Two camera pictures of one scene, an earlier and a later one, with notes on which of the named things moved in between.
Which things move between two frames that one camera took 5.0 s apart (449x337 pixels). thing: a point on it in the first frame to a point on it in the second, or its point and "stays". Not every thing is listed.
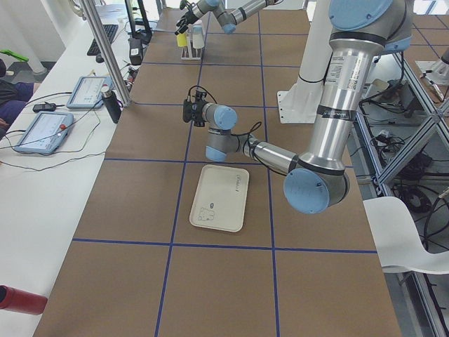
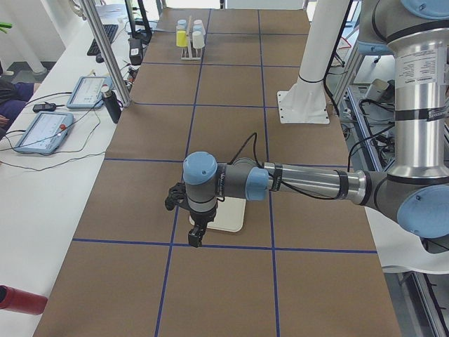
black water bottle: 114,106 stays
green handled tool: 12,54 to 4,27
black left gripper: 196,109 to 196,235
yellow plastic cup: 182,39 stays
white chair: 398,245 stays
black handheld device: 44,107 stays
